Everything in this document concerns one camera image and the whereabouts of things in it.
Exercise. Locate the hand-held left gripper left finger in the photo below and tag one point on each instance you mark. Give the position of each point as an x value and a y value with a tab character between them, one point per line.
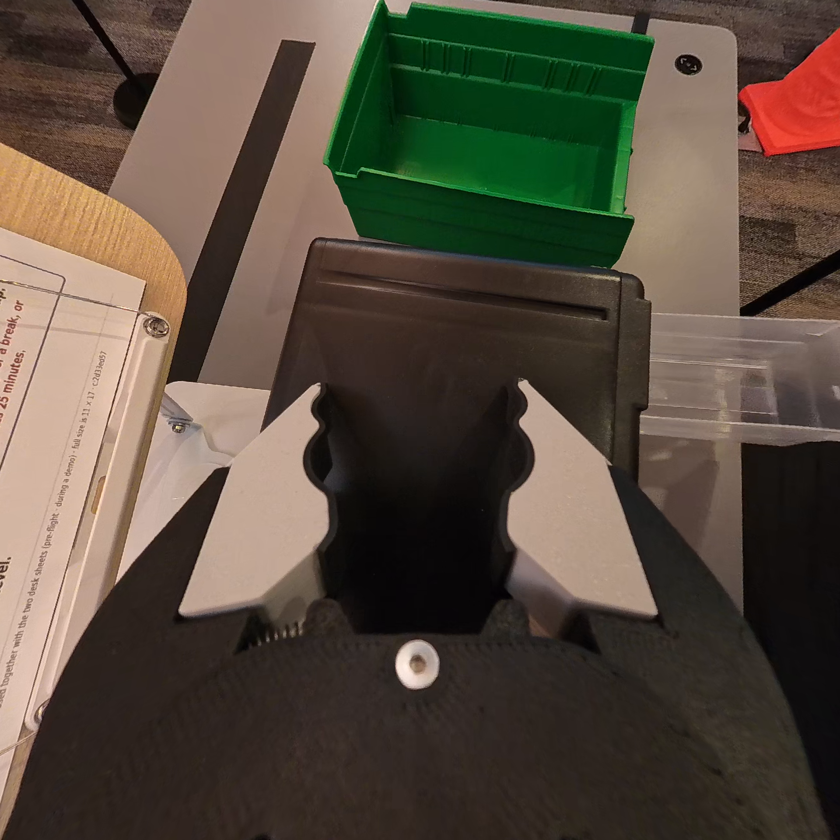
259	525

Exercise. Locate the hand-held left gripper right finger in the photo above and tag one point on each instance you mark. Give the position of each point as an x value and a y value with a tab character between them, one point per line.
581	525

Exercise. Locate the clear plastic drawer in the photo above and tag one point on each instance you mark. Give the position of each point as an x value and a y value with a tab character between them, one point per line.
735	380

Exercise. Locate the black drawer cabinet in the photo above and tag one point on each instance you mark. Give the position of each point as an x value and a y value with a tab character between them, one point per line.
459	341

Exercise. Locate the green plastic bin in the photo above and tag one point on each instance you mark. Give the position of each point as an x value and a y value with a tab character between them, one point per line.
492	157

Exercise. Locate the printed instruction sheet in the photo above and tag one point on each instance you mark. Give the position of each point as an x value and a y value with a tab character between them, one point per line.
59	407

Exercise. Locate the black pole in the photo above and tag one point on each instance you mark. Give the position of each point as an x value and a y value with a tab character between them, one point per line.
794	285

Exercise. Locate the black floor stand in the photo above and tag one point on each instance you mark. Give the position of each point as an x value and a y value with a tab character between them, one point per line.
134	98

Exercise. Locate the round black desk button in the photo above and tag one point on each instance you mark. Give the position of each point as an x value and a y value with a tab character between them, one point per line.
688	64

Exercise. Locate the orange cloth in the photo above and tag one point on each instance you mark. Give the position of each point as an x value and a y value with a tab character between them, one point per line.
797	98

